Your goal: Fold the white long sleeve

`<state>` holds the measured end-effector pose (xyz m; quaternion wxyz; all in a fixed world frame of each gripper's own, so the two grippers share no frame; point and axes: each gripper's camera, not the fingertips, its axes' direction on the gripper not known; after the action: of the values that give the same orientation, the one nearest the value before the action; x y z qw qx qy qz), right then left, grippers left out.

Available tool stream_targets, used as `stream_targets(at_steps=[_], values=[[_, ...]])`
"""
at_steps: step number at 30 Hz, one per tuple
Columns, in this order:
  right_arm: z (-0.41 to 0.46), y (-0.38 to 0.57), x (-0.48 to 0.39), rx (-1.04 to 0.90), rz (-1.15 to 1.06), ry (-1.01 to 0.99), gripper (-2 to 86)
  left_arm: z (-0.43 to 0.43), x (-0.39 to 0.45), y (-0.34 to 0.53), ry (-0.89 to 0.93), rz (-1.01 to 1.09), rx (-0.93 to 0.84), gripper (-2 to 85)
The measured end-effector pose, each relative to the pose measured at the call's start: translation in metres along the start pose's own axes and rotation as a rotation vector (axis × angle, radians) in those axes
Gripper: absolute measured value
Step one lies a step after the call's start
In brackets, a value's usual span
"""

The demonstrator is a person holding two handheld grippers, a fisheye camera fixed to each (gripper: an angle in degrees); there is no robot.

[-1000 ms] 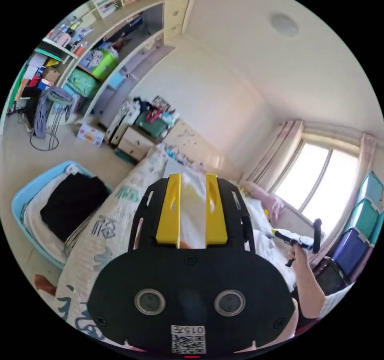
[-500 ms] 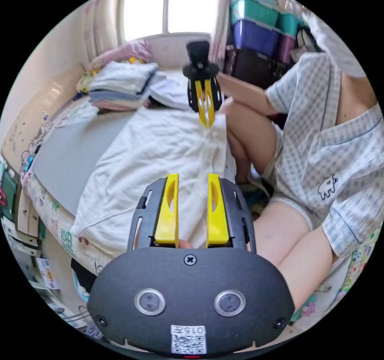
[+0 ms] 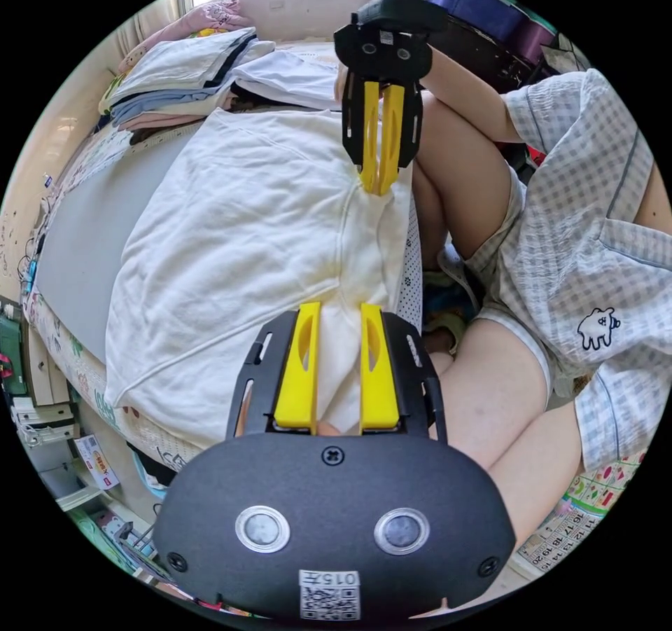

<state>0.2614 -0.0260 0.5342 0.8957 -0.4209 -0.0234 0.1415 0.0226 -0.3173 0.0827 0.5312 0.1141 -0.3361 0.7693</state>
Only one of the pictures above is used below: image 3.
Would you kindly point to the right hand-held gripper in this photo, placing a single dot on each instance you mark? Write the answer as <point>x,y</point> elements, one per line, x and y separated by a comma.
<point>386,56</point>

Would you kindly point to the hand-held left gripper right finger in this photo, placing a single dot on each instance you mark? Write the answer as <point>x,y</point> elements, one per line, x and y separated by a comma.
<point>379,384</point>

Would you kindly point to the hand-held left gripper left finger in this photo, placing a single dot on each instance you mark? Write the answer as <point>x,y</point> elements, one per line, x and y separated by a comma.
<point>298,379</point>

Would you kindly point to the white long sleeve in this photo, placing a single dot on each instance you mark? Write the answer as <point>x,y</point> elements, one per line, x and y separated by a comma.
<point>236,232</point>

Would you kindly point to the person's left hand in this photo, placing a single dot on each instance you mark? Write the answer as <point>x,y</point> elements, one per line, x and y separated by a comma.
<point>327,428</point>

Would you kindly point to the person's right hand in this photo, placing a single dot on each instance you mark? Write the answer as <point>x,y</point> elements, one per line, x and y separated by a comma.
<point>433,71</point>

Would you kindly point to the purple plastic storage box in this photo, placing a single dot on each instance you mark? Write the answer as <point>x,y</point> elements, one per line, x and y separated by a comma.
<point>472,3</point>

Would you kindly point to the pink printed cushion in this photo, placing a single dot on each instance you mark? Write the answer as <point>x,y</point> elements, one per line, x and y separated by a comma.
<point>218,14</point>

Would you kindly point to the pile of clothes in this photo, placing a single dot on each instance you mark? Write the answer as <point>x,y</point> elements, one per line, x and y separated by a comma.
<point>178,74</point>

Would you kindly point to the carton with red print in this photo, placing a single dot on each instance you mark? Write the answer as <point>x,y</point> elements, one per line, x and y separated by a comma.
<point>97,463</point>

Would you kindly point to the person's body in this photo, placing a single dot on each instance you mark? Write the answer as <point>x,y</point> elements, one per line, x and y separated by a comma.
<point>567,253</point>

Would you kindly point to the colourful printed floor mat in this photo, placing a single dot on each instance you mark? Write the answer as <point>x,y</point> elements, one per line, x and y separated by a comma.
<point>583,515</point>

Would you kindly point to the bed with grey mat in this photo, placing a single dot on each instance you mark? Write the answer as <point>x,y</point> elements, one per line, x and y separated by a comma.
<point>84,253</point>

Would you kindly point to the beige curtain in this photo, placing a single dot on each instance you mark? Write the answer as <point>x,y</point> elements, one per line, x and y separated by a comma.
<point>152,19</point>

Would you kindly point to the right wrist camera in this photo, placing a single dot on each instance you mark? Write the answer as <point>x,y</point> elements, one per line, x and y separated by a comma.
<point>404,11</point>

